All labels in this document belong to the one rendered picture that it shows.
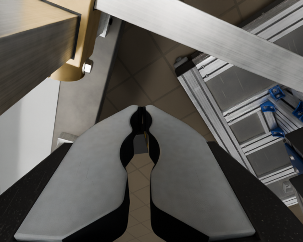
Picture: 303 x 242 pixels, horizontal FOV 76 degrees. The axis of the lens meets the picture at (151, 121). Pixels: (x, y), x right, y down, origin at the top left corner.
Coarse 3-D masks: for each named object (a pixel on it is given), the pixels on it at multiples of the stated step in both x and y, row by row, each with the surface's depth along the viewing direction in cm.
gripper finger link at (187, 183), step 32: (160, 128) 9; (192, 128) 9; (160, 160) 7; (192, 160) 7; (160, 192) 6; (192, 192) 6; (224, 192) 6; (160, 224) 6; (192, 224) 5; (224, 224) 5
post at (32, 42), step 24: (0, 0) 11; (24, 0) 13; (0, 24) 8; (24, 24) 9; (48, 24) 11; (72, 24) 14; (0, 48) 7; (24, 48) 9; (48, 48) 11; (72, 48) 16; (0, 72) 8; (24, 72) 10; (48, 72) 13; (0, 96) 8; (24, 96) 10
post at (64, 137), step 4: (60, 136) 39; (64, 136) 40; (68, 136) 40; (72, 136) 40; (76, 136) 41; (60, 140) 39; (64, 140) 39; (68, 140) 39; (72, 140) 40; (60, 144) 38; (56, 148) 37
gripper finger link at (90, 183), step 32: (96, 128) 9; (128, 128) 9; (64, 160) 7; (96, 160) 7; (128, 160) 9; (64, 192) 6; (96, 192) 6; (128, 192) 7; (32, 224) 5; (64, 224) 5; (96, 224) 5
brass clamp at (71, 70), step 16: (48, 0) 15; (64, 0) 15; (80, 0) 15; (80, 16) 15; (96, 16) 18; (80, 32) 16; (96, 32) 20; (80, 48) 17; (64, 64) 18; (80, 64) 18; (64, 80) 19
